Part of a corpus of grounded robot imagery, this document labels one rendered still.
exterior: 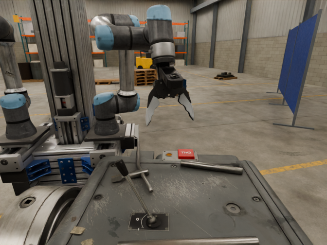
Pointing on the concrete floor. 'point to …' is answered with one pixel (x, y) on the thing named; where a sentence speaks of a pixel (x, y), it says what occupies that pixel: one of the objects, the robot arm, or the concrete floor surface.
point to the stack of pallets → (145, 77)
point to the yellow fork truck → (144, 61)
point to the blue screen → (297, 64)
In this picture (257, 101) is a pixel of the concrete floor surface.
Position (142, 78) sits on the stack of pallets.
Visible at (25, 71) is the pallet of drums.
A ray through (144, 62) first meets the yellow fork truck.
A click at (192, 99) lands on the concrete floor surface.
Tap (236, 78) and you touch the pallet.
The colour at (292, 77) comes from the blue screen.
